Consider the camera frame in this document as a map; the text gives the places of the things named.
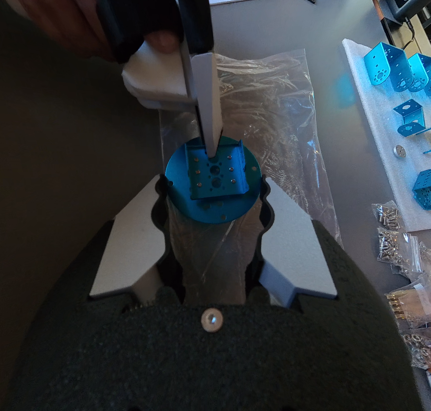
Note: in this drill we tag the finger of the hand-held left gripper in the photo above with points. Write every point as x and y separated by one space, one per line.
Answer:
210 107

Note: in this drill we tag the small blue angled bracket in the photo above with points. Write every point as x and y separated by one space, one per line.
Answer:
409 114

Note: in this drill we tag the bag of small metal nuts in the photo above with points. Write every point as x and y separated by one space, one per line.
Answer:
417 347

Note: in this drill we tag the bag of brass standoffs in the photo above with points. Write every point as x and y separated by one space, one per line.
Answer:
407 306

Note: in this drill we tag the person's left hand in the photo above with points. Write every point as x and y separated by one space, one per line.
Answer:
60 13

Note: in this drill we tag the small silver metal disc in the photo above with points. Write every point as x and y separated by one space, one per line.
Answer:
399 151

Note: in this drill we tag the blue round metal plate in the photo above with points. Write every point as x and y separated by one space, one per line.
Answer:
181 195

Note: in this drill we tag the clear plastic bag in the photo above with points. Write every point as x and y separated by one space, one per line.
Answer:
279 131

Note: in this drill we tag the blue square metal bracket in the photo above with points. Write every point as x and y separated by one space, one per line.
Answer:
219 181

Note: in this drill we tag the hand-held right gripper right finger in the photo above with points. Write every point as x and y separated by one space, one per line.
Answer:
298 249

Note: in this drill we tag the bag of silver screws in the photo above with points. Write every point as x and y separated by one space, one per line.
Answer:
394 249
387 215

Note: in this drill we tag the grey desk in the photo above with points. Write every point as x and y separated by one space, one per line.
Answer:
330 23

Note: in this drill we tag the white foam sheet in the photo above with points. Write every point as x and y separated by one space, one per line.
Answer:
363 121

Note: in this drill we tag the blue U-shaped metal bracket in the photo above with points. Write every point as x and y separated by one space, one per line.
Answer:
384 63
421 74

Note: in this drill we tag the blue perforated box bracket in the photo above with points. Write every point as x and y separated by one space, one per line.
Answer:
423 192

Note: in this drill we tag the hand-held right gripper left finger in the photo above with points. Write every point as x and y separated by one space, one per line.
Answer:
131 245

